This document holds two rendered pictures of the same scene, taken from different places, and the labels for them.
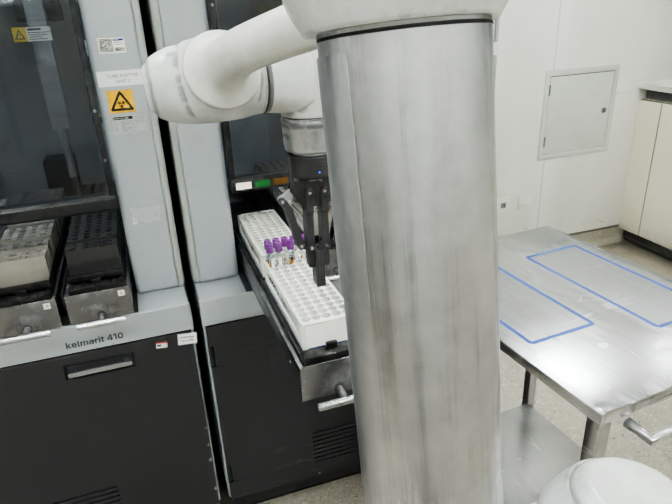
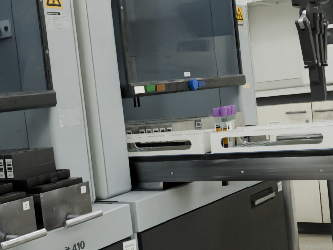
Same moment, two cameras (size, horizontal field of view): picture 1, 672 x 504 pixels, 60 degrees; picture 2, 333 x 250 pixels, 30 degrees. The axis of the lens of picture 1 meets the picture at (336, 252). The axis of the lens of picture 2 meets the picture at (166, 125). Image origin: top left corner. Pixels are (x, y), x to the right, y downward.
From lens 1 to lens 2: 116 cm
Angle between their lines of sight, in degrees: 42
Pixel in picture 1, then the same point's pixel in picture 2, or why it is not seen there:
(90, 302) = (60, 201)
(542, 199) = not seen: hidden behind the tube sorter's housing
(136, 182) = (62, 81)
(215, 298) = (145, 198)
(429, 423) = not seen: outside the picture
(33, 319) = (14, 223)
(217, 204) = (117, 110)
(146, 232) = (70, 137)
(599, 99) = not seen: hidden behind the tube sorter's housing
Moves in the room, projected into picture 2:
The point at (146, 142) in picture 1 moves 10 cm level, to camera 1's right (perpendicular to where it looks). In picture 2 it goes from (69, 40) to (108, 39)
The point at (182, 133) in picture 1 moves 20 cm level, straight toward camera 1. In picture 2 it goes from (92, 36) to (161, 22)
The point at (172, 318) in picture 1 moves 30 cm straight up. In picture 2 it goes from (119, 221) to (102, 81)
